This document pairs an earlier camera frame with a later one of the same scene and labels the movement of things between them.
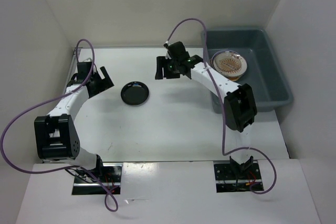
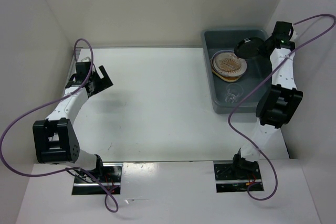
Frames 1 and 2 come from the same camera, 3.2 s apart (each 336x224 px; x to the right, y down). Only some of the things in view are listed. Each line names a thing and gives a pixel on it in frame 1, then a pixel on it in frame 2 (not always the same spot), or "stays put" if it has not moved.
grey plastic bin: (265, 72) stays put
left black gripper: (105, 83) stays put
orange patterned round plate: (230, 64) stays put
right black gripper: (160, 64) -> (264, 53)
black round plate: (135, 93) -> (249, 48)
